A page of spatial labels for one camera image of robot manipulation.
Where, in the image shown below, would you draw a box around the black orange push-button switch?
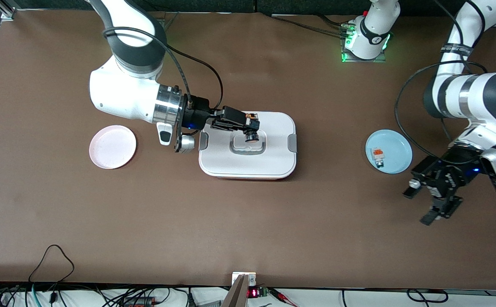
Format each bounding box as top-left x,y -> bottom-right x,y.
244,112 -> 261,144

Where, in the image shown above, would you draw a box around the white lunch box grey clasps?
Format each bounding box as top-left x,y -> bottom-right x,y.
198,110 -> 297,180

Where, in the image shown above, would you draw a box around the small white box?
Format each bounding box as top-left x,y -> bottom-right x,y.
232,272 -> 257,286

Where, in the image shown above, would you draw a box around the light blue round plate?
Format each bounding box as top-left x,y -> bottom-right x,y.
365,129 -> 413,174

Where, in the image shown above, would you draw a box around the pink round plate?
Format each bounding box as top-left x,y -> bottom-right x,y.
89,125 -> 137,170

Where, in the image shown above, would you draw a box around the grey wedge board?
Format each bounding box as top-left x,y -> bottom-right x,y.
220,274 -> 249,307

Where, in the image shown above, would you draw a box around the red clip leads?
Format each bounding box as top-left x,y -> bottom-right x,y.
269,287 -> 298,307

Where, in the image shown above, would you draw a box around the aluminium extrusion bar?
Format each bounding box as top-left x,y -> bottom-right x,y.
0,0 -> 17,21

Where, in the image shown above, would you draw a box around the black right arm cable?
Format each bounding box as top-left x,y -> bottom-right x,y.
103,27 -> 224,112

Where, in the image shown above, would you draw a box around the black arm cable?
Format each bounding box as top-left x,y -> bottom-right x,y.
103,27 -> 224,112
395,0 -> 490,161

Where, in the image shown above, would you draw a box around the white orange switch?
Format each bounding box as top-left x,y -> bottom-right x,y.
370,147 -> 386,169

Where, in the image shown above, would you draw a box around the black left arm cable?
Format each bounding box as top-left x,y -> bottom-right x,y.
395,0 -> 490,161

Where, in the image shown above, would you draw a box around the black coiled cable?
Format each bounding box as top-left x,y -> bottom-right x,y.
406,289 -> 449,304

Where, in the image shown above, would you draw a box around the black cable bundle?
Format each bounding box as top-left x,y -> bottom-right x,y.
271,13 -> 352,38

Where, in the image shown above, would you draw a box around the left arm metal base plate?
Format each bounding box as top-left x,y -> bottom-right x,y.
341,25 -> 387,64

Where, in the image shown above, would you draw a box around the black looped cable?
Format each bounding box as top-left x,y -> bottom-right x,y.
28,244 -> 75,284

